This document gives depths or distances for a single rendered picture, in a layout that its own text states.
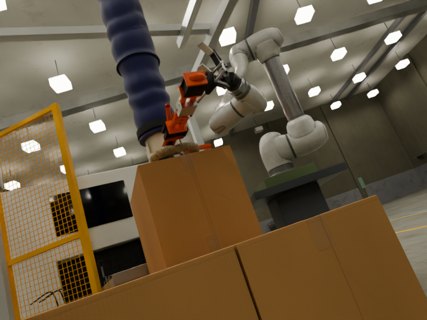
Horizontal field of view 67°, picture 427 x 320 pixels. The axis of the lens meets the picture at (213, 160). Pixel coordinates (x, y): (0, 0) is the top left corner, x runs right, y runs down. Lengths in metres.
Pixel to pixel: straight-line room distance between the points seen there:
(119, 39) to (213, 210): 1.05
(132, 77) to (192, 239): 0.91
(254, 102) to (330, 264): 0.91
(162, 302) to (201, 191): 0.75
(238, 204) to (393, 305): 0.69
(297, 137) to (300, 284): 1.27
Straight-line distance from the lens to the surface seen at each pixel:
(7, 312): 2.55
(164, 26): 4.35
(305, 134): 1.87
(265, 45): 1.95
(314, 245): 0.72
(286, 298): 0.67
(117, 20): 1.93
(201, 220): 1.25
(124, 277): 1.83
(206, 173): 1.31
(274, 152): 1.87
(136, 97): 1.68
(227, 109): 1.51
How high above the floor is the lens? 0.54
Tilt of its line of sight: 15 degrees up
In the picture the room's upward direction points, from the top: 20 degrees counter-clockwise
